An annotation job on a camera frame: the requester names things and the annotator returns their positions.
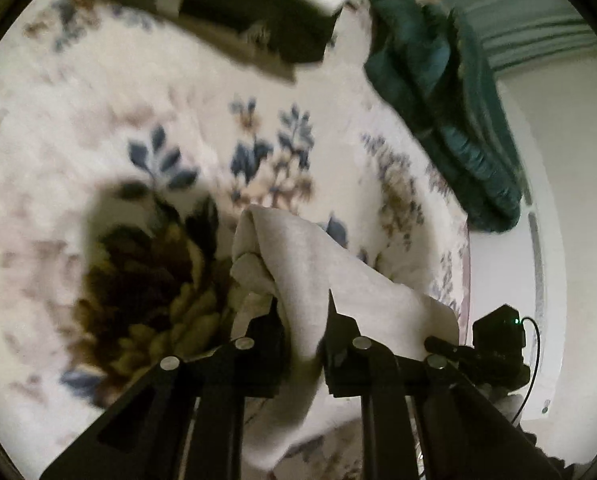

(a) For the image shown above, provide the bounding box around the green striped cloth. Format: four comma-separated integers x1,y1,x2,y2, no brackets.
403,0,597,73

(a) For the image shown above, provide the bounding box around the teal garment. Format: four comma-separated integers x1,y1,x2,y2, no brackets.
363,0,525,233

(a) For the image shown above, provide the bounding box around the small white cloth garment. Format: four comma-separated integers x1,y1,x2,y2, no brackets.
230,205,460,469

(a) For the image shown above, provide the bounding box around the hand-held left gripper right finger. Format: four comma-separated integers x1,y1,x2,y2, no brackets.
323,289,564,480

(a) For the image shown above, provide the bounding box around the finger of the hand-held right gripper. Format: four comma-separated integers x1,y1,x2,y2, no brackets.
423,336,475,361

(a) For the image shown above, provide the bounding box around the dark garment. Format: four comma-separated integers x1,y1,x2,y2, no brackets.
77,0,340,84

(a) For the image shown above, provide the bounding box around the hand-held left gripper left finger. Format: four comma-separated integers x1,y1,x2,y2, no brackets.
41,305,288,480

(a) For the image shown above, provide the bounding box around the black cable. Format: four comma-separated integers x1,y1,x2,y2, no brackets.
507,316,543,427

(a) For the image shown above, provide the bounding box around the floral printed blanket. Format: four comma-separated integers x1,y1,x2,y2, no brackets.
0,0,472,480

